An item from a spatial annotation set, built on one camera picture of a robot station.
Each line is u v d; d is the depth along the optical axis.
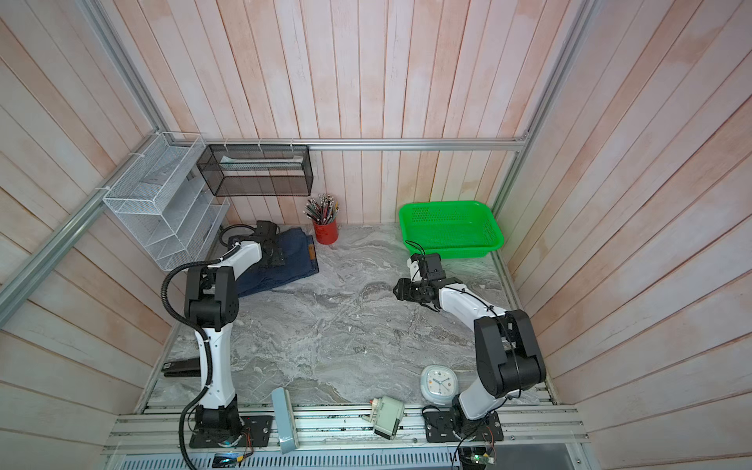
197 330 0.59
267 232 0.88
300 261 1.06
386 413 0.72
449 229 1.19
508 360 0.46
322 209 1.05
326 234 1.11
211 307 0.60
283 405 0.73
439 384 0.78
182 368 0.85
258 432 0.74
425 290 0.69
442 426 0.74
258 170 1.07
